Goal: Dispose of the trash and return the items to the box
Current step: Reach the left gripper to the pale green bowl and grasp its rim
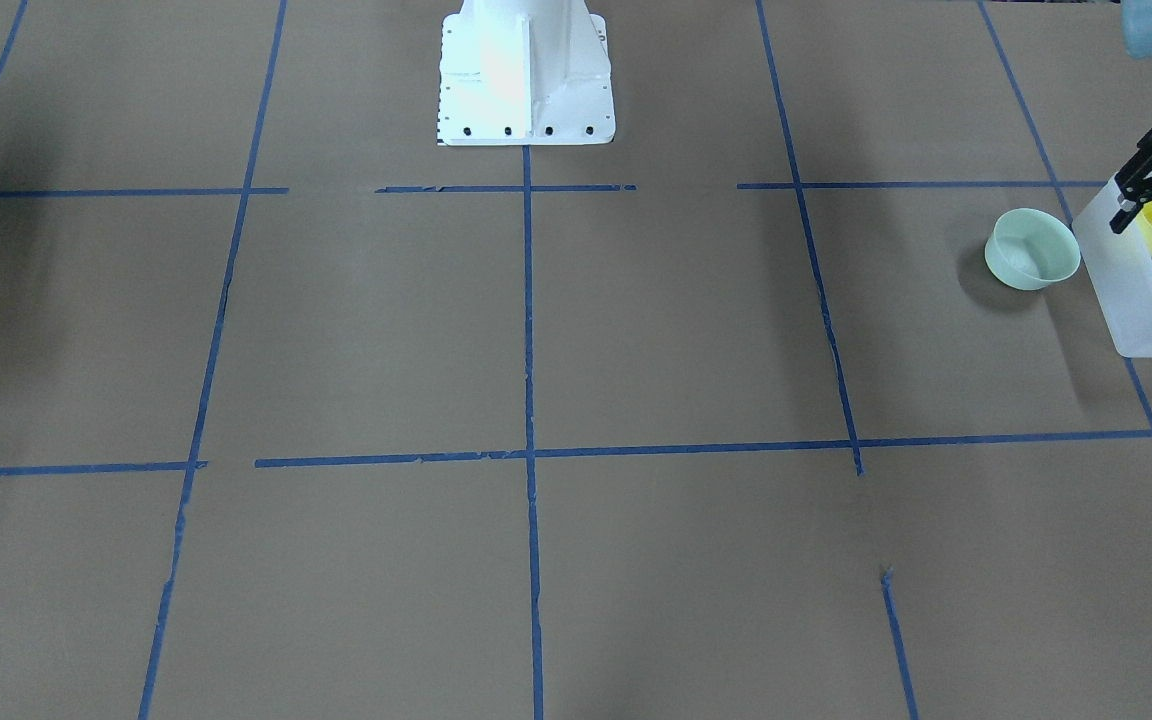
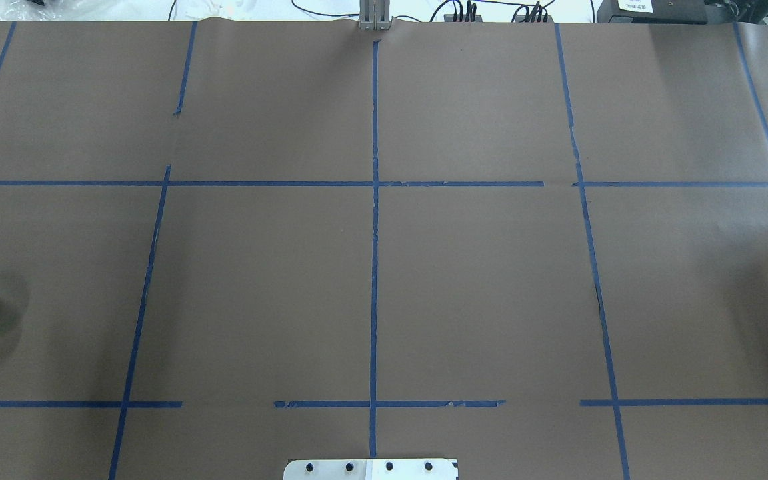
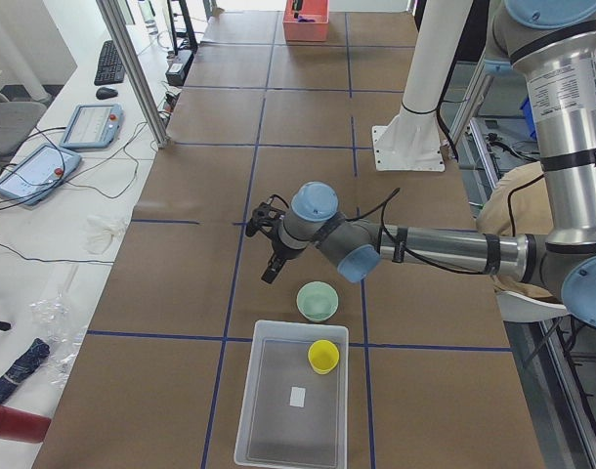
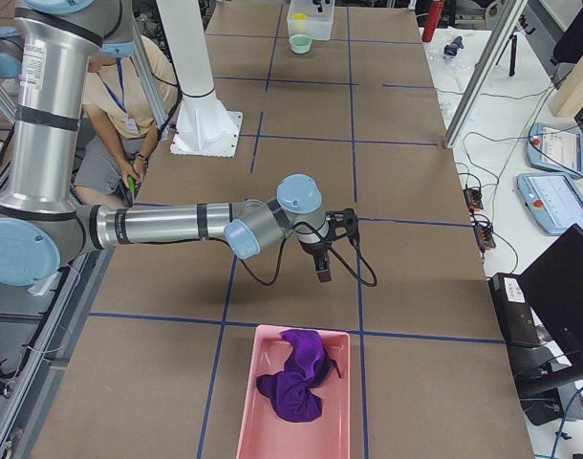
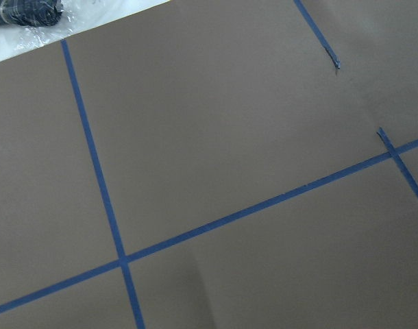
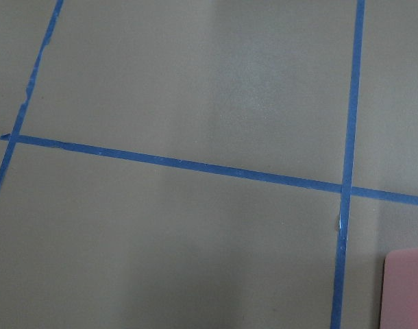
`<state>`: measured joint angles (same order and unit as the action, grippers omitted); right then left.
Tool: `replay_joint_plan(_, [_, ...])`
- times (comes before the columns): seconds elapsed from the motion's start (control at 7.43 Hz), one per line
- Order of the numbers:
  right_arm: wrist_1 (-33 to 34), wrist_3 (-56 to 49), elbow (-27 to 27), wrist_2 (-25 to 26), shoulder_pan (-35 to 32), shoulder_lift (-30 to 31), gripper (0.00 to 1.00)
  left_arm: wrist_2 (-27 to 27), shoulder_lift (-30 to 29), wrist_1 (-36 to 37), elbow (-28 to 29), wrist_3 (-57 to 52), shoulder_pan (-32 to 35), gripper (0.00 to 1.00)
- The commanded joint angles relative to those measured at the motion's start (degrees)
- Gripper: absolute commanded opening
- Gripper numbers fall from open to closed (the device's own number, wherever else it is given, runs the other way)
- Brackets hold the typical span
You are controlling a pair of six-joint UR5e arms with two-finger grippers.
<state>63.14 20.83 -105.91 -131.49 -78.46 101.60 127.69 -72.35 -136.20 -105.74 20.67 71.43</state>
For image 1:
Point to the light green bowl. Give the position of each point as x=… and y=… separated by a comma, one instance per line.
x=1029, y=250

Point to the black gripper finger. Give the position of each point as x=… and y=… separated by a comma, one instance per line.
x=1127, y=210

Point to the clear plastic storage box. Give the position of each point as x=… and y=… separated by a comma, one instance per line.
x=1120, y=267

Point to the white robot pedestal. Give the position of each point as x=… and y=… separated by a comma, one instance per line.
x=525, y=73

